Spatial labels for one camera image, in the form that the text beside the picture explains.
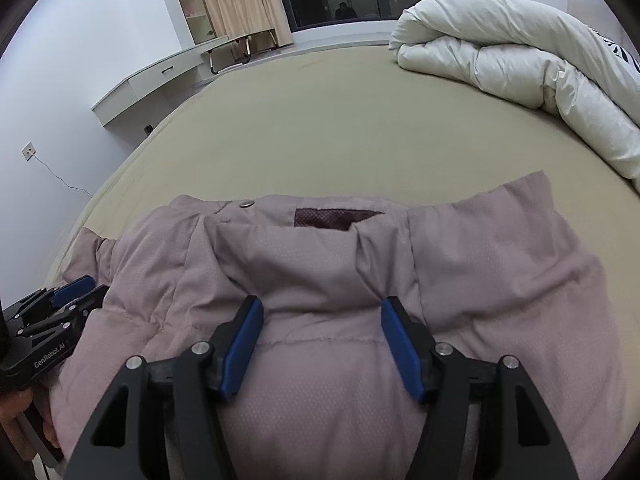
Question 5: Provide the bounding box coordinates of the zebra print pillow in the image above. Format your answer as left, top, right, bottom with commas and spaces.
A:
587, 25, 640, 75

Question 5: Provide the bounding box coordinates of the bed with khaki sheet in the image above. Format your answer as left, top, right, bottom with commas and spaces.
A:
40, 42, 640, 311

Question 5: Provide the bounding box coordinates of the beige curtain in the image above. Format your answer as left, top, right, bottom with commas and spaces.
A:
192, 0, 293, 46

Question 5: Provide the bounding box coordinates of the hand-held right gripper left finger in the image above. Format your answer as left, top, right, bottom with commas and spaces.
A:
62, 296, 264, 480

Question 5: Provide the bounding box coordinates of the small folding table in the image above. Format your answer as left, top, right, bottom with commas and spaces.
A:
201, 30, 278, 75

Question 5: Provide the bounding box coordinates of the mauve hooded puffer coat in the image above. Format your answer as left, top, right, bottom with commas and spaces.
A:
47, 170, 628, 480

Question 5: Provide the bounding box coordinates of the white open shelf cabinet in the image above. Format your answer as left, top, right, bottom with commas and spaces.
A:
167, 0, 221, 46

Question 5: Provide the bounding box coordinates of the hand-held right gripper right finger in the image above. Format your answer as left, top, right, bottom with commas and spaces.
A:
381, 296, 583, 480

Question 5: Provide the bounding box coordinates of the white folded duvet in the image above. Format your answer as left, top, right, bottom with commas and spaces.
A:
389, 0, 640, 193

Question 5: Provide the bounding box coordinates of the person's left hand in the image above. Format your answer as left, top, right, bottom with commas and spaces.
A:
0, 390, 60, 461

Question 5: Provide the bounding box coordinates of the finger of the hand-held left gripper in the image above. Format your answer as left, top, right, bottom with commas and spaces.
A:
10, 274, 97, 318
17, 284, 112, 342

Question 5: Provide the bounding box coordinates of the thin grey cable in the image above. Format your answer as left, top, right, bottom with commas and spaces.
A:
32, 152, 93, 196

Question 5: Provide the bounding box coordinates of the white wall desk with drawer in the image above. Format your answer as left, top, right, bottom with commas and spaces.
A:
91, 35, 231, 126

